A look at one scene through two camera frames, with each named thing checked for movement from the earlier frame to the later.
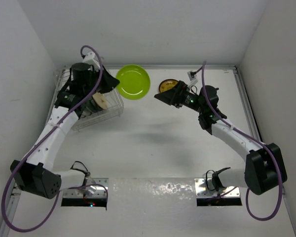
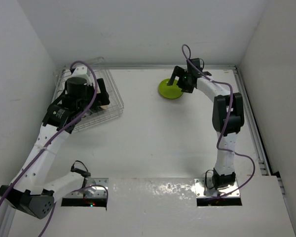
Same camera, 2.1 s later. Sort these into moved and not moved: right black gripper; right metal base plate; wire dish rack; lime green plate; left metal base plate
Moved: right black gripper; lime green plate
Not moved: right metal base plate; left metal base plate; wire dish rack
